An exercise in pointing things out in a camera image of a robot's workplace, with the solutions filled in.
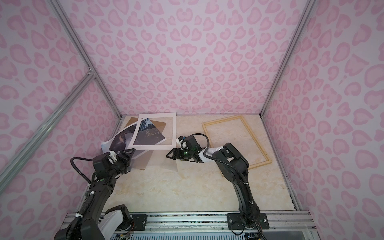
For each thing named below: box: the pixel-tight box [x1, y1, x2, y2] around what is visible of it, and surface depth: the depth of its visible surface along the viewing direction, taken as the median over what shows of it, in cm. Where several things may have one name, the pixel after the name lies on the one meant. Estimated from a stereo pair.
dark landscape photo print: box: [101, 117, 167, 153], surface depth 109 cm
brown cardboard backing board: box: [125, 117, 167, 171], surface depth 103 cm
